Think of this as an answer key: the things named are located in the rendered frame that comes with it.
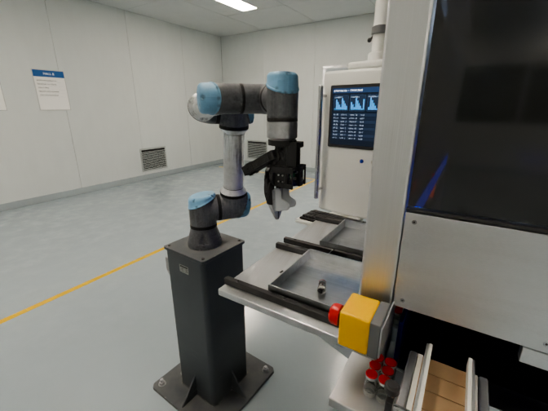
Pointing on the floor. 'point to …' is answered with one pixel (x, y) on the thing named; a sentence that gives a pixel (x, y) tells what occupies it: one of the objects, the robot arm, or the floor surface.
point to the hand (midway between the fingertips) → (275, 214)
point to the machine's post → (395, 144)
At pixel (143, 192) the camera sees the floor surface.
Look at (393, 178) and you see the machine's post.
